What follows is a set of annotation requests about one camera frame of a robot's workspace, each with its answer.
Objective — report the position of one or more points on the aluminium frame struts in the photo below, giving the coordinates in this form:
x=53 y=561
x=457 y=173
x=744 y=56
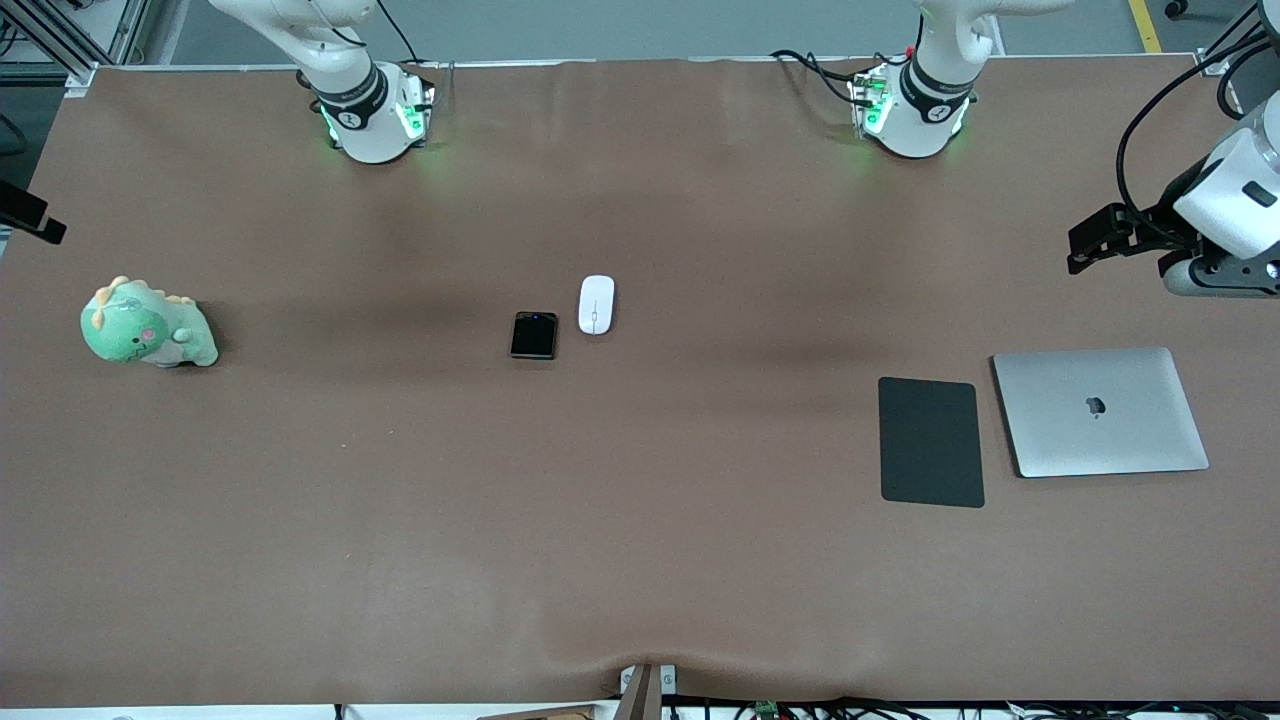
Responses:
x=115 y=30

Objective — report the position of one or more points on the white computer mouse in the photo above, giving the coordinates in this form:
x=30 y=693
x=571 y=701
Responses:
x=597 y=303

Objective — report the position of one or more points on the metal table edge bracket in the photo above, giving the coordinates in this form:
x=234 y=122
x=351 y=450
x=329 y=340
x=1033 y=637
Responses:
x=640 y=692

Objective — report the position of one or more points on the black mouse pad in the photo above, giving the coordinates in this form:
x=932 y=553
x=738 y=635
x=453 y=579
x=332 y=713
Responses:
x=931 y=442

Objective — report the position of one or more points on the black caster wheel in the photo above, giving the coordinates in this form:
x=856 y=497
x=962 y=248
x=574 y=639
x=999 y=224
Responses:
x=1177 y=7

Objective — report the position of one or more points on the black smartphone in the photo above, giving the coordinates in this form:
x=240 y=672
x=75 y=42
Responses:
x=534 y=336

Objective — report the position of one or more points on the green plush dinosaur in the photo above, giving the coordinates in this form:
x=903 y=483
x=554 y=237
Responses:
x=140 y=325

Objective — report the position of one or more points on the silver closed laptop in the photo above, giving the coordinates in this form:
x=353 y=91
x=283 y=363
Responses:
x=1100 y=412

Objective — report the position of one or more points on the aluminium frame corner post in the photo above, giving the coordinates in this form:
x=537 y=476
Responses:
x=1212 y=62

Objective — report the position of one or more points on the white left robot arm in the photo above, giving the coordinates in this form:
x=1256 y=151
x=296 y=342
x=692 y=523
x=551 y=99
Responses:
x=930 y=90

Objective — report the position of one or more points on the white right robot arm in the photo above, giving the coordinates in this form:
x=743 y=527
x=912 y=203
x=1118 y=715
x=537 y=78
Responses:
x=350 y=60

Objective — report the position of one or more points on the brown table cover mat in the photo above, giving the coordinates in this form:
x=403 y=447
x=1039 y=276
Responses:
x=640 y=520

